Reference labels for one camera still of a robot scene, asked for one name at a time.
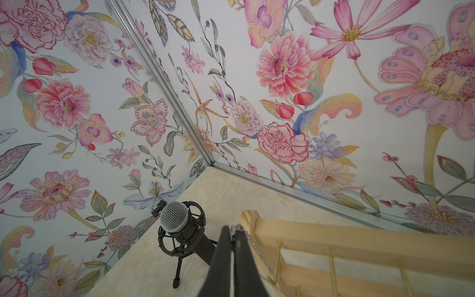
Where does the black microphone with mesh head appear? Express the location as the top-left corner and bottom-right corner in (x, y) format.
(159, 201), (216, 266)

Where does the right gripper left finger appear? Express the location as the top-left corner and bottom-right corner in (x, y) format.
(198, 226), (233, 297)

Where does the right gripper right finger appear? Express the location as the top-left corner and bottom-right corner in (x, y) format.
(233, 228), (268, 297)

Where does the wooden jewelry display stand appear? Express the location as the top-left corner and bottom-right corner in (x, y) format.
(239, 210), (475, 297)

